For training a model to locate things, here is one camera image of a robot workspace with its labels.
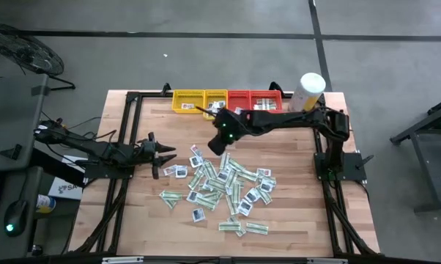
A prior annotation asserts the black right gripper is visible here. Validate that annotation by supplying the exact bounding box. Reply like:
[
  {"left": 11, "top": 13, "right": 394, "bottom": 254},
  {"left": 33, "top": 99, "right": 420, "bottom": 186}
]
[{"left": 207, "top": 109, "right": 245, "bottom": 157}]

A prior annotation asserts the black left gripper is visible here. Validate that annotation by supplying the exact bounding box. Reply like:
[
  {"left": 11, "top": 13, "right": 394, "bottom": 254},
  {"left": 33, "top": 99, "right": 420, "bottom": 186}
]
[{"left": 141, "top": 132, "right": 178, "bottom": 180}]

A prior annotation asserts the yellow plastic basket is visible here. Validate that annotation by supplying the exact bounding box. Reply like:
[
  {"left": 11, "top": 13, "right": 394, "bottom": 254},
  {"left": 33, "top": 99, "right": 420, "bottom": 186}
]
[
  {"left": 202, "top": 89, "right": 229, "bottom": 121},
  {"left": 171, "top": 89, "right": 206, "bottom": 114}
]

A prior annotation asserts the white cardboard box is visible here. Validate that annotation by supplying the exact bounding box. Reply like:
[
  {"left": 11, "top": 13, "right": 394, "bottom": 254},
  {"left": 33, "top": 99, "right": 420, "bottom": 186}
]
[{"left": 47, "top": 161, "right": 86, "bottom": 201}]

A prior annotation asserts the white yellow wipes canister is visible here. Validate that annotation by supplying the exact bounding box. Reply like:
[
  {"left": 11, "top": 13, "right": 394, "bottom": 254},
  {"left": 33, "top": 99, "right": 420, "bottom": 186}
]
[{"left": 287, "top": 72, "right": 327, "bottom": 113}]

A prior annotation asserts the blue yellow can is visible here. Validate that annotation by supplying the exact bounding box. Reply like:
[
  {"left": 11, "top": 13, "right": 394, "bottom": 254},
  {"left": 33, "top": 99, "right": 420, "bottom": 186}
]
[{"left": 34, "top": 194, "right": 57, "bottom": 214}]

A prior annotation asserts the black computer mouse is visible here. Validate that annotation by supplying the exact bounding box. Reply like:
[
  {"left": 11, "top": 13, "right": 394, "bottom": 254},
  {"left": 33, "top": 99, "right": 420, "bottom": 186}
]
[{"left": 3, "top": 199, "right": 29, "bottom": 238}]

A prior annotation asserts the grey desk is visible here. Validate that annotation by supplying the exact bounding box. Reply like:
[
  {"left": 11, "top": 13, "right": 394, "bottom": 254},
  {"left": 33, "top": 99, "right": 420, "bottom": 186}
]
[{"left": 0, "top": 73, "right": 48, "bottom": 257}]

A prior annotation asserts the black floor fan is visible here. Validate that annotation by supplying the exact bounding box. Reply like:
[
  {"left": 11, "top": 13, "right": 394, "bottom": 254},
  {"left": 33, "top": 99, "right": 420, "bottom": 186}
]
[{"left": 0, "top": 23, "right": 77, "bottom": 92}]

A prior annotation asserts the grey metal table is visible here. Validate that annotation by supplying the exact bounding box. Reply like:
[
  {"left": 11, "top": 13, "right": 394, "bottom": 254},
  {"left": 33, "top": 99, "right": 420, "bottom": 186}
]
[{"left": 390, "top": 93, "right": 441, "bottom": 213}]

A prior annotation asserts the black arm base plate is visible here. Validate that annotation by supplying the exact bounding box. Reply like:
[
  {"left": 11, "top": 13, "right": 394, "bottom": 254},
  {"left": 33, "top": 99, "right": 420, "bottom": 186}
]
[
  {"left": 314, "top": 151, "right": 368, "bottom": 182},
  {"left": 84, "top": 163, "right": 136, "bottom": 180}
]

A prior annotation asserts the silver frame bracket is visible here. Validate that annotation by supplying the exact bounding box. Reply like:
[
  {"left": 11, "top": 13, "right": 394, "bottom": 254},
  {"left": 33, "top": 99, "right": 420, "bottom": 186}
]
[
  {"left": 101, "top": 256, "right": 145, "bottom": 264},
  {"left": 306, "top": 257, "right": 349, "bottom": 264}
]

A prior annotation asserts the black desk bracket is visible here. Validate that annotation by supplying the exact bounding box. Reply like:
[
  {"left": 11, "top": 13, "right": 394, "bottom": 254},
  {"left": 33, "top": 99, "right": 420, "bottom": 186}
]
[{"left": 0, "top": 144, "right": 23, "bottom": 161}]

